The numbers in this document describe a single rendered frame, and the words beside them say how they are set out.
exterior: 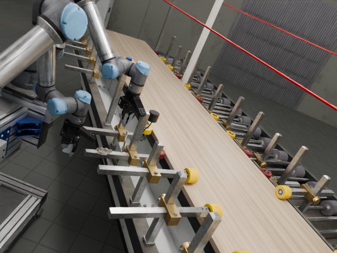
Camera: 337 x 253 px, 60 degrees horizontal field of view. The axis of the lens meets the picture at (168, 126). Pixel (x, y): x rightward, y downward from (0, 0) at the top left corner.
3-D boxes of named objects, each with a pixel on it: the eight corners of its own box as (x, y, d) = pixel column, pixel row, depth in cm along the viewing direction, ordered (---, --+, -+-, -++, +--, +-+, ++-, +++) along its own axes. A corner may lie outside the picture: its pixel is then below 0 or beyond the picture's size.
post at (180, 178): (141, 253, 136) (181, 175, 116) (139, 247, 139) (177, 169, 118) (148, 252, 138) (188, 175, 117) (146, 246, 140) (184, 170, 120)
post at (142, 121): (118, 180, 174) (144, 112, 154) (117, 176, 177) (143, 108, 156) (123, 180, 176) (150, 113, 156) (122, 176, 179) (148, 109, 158)
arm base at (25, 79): (2, 80, 144) (4, 61, 139) (20, 73, 157) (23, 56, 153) (30, 92, 144) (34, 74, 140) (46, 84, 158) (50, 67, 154)
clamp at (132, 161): (129, 165, 161) (131, 158, 159) (123, 150, 171) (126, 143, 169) (138, 166, 164) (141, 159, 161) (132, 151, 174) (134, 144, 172)
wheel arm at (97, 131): (78, 133, 171) (79, 127, 170) (77, 130, 174) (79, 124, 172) (144, 141, 193) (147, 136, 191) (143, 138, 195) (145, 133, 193)
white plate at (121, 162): (122, 182, 165) (128, 169, 161) (113, 154, 185) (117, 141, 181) (123, 182, 165) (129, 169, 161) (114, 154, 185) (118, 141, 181)
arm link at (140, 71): (138, 58, 149) (153, 65, 149) (132, 78, 154) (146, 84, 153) (133, 60, 142) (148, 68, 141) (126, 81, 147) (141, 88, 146)
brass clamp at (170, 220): (165, 226, 118) (170, 217, 116) (155, 201, 129) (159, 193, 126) (178, 225, 121) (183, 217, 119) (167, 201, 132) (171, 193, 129)
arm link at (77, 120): (85, 110, 143) (87, 119, 137) (82, 118, 145) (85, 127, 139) (69, 108, 139) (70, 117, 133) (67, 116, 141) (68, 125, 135)
